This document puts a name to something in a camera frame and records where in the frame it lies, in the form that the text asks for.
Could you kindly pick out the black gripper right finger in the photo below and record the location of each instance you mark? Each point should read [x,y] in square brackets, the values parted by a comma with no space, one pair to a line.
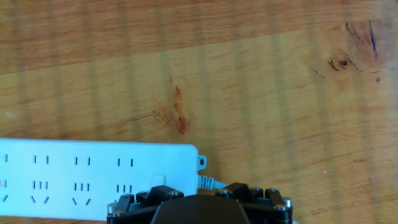
[267,202]

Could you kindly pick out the white power strip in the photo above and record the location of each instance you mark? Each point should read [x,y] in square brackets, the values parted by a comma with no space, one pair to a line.
[77,174]

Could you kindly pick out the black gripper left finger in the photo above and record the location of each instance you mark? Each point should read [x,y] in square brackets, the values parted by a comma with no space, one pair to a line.
[136,202]

